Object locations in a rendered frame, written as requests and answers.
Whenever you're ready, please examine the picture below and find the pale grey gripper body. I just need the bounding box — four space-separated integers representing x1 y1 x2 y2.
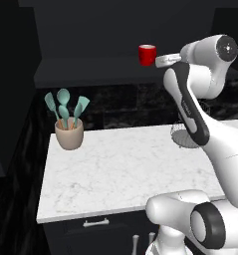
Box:
154 52 183 69

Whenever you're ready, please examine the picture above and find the red cup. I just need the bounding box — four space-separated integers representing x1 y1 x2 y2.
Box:
137 44 157 67

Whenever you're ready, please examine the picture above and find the teal flat spatula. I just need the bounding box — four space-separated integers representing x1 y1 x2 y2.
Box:
72 95 91 129

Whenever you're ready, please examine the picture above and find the teal large spoon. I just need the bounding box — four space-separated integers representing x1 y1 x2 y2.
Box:
56 88 72 108

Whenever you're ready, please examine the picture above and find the teal small spoon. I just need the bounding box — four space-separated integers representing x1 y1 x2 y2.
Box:
58 105 71 130

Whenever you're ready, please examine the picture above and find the teal slotted spatula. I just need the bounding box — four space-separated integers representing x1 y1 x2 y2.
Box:
44 92 61 123

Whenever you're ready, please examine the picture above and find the beige utensil pot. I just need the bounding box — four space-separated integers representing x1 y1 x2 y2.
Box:
54 117 85 151

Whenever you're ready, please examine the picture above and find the dark drawer front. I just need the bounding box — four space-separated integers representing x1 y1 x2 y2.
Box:
42 210 152 236

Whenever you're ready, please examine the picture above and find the dark cupboard door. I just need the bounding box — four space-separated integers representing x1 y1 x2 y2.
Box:
44 228 145 255

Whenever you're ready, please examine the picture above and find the dark open wall cabinet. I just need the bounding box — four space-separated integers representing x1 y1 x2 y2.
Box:
32 0 238 90

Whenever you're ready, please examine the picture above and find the white drawer handle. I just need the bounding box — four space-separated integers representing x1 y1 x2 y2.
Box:
82 217 111 228

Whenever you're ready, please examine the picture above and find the white cupboard door handle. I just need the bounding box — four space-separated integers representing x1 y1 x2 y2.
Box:
147 231 156 248
131 234 140 255

